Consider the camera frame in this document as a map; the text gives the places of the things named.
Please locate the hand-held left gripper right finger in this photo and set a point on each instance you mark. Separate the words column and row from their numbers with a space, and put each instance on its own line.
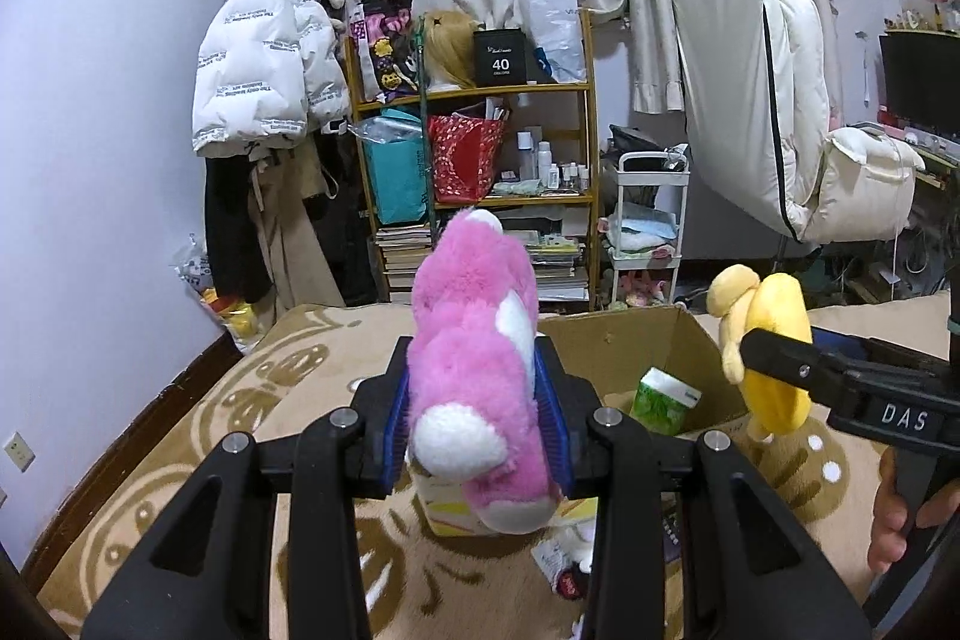
column 553, row 437

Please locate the clear plastic bag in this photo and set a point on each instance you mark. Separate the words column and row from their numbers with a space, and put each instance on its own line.
column 553, row 29

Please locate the colourful printed bag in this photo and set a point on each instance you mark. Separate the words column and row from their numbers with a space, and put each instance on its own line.
column 386, row 48

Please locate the black monitor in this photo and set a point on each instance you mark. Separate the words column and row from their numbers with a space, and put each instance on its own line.
column 921, row 78

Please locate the green tissue pack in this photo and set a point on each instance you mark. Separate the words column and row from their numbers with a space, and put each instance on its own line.
column 664, row 401

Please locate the wall socket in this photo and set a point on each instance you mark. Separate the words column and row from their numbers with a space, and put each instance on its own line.
column 19, row 451

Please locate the yellow plush toy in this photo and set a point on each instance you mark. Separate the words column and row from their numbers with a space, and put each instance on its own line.
column 776, row 317

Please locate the white cushion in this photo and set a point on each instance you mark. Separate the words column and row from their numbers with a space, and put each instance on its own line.
column 862, row 183

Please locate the white trolley cart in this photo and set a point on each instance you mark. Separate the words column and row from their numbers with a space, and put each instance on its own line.
column 646, row 220

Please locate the person's right hand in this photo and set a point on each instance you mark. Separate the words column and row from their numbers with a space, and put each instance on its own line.
column 889, row 520

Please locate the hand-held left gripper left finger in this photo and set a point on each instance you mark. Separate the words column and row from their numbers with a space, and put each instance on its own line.
column 395, row 437

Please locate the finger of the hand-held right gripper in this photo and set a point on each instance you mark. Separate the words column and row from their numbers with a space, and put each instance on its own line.
column 795, row 371

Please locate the brown cardboard box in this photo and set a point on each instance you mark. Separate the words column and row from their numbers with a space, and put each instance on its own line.
column 660, row 347

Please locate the red patterned gift bag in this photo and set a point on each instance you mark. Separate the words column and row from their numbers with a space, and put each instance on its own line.
column 463, row 156

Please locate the blonde wig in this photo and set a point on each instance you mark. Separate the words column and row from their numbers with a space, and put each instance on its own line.
column 448, row 48

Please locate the wooden shelf rack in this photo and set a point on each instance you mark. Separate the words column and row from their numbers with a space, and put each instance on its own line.
column 589, row 175

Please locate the white yellow box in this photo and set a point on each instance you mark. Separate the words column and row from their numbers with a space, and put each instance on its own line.
column 442, row 505

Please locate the stack of books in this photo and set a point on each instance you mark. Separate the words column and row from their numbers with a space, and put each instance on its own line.
column 409, row 257

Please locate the beige hanging coat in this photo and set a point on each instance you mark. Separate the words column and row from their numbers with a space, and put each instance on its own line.
column 289, row 235

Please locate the group of small bottles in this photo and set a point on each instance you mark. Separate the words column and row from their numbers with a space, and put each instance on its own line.
column 551, row 164

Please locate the black hanging garment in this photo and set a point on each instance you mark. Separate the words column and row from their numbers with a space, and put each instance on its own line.
column 232, row 227

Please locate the black box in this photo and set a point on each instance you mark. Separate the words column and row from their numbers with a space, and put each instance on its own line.
column 501, row 57

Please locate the beige patterned blanket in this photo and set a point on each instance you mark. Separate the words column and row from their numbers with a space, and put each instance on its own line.
column 247, row 430

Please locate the teal shopping bag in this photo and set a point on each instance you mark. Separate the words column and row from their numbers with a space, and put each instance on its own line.
column 394, row 168

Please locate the small red white packet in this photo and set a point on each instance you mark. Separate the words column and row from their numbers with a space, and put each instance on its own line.
column 566, row 569

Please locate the white puffer jacket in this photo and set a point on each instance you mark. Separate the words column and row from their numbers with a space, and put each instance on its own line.
column 262, row 40

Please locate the pink white plush toy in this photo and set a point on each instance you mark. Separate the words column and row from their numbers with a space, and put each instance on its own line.
column 469, row 370

